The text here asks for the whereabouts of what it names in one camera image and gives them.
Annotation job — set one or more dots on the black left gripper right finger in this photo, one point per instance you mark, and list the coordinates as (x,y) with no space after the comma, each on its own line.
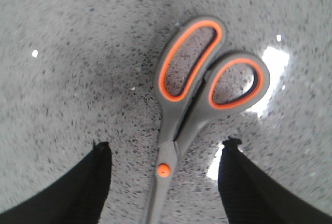
(249,195)

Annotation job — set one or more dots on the grey orange scissors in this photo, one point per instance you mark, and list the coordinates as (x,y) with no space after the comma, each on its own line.
(186,114)

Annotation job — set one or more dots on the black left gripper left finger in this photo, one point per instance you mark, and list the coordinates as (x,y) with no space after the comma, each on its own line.
(77,197)

